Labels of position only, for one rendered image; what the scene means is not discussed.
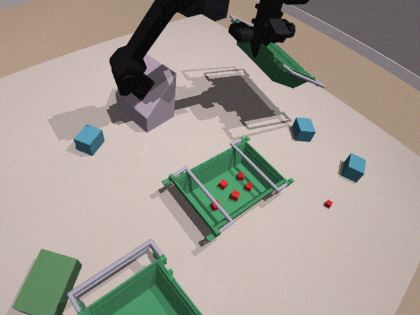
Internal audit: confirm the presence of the teal cube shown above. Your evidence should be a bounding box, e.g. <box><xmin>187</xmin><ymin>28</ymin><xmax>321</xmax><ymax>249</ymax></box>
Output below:
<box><xmin>73</xmin><ymin>124</ymin><xmax>104</xmax><ymax>156</ymax></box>
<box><xmin>341</xmin><ymin>153</ymin><xmax>366</xmax><ymax>182</ymax></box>
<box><xmin>292</xmin><ymin>117</ymin><xmax>316</xmax><ymax>142</ymax></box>

